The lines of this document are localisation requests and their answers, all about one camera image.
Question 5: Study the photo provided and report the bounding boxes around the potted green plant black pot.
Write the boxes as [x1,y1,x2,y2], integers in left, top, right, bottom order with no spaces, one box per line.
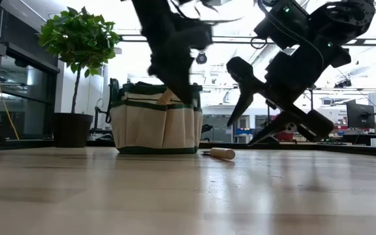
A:
[37,6,121,148]

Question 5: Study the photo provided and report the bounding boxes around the yellow cable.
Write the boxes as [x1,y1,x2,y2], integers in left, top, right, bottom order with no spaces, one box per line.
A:
[0,32,21,141]

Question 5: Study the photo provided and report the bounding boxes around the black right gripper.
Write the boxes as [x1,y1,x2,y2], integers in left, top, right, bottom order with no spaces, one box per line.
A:
[226,42,335,147]

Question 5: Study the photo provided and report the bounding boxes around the black monitor on arm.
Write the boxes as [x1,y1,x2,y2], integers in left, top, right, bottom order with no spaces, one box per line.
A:
[93,101,111,131]

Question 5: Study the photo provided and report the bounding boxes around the beige green gardening bag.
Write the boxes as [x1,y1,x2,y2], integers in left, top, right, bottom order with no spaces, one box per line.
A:
[109,81,204,155]

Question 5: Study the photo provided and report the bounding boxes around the black computer monitor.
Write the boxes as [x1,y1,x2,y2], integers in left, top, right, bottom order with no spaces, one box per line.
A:
[346,99,376,130]

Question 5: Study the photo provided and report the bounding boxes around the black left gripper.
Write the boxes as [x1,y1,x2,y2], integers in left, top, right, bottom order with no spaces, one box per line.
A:
[148,22,214,105]

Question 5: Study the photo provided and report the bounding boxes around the black aluminium table frame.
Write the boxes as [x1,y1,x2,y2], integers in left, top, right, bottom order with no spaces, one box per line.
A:
[0,138,376,159]

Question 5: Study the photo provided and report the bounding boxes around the green handled pruning shears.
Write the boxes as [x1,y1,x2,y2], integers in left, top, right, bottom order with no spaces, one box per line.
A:
[107,77,121,125]

